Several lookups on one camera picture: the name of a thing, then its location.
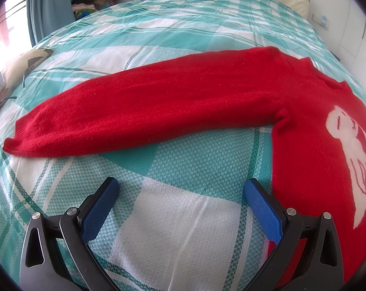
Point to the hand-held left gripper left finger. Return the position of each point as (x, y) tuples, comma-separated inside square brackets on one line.
[(99, 206)]

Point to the teal white plaid blanket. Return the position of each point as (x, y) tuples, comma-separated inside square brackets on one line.
[(186, 163)]

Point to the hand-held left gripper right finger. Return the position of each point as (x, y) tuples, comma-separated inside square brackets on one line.
[(261, 209)]

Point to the red cloth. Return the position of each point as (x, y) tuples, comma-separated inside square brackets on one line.
[(3, 33)]

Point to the white wall socket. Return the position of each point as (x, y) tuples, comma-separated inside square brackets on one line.
[(321, 21)]

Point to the blue curtain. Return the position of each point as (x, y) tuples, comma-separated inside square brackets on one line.
[(49, 6)]

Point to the red sweater with white figure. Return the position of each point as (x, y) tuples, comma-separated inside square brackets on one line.
[(171, 97)]

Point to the beige printed cushion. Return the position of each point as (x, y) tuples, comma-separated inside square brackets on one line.
[(16, 66)]

